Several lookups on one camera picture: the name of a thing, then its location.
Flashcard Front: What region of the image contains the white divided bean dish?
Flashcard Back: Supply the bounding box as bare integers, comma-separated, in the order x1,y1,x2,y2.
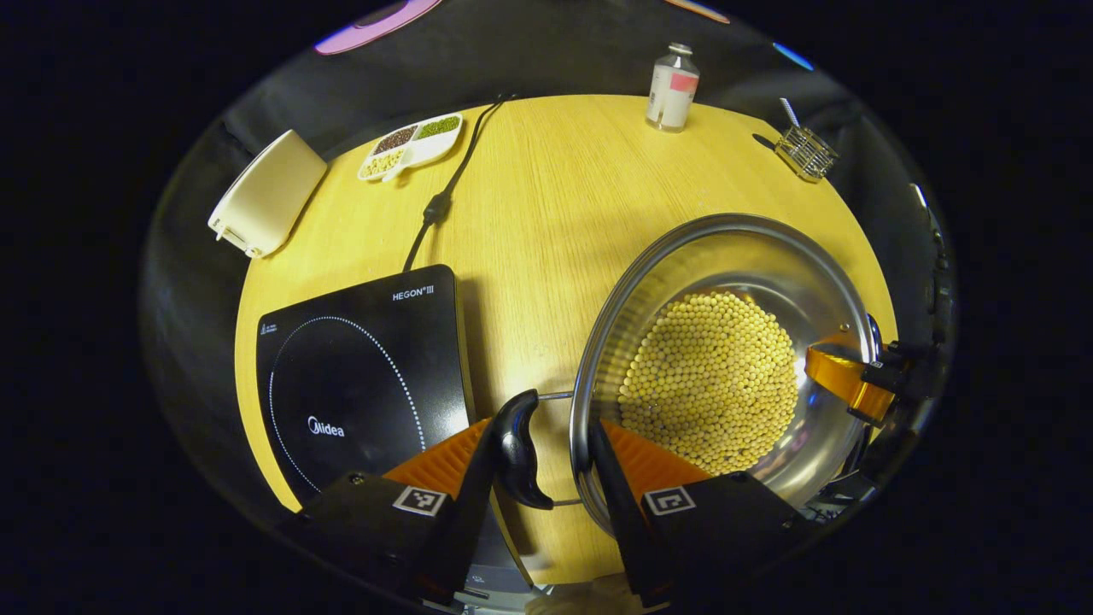
357,113,465,183

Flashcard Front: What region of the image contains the white toaster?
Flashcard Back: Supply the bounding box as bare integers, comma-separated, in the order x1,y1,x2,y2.
207,130,328,259

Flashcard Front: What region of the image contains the black induction cooktop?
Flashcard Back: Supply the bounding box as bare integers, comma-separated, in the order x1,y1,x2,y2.
256,264,535,599

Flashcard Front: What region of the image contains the black power cable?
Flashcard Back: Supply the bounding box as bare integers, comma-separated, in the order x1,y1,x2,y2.
401,94,517,274

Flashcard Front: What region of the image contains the pile of yellow soybeans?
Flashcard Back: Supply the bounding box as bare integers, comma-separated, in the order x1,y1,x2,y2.
617,290,799,476

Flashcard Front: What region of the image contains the small pink-labelled glass bottle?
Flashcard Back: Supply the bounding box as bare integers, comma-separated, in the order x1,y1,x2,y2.
646,43,700,133

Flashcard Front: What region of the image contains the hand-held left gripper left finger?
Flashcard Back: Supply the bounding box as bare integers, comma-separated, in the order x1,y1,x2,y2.
299,419,505,603

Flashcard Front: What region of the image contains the stainless steel pot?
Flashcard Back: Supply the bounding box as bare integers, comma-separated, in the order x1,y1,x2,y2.
491,214,885,539

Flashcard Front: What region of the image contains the wire mesh holder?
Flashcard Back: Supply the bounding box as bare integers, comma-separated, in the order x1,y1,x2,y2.
774,126,839,183

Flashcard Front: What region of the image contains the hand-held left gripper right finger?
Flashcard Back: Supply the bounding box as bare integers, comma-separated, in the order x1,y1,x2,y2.
587,419,812,609

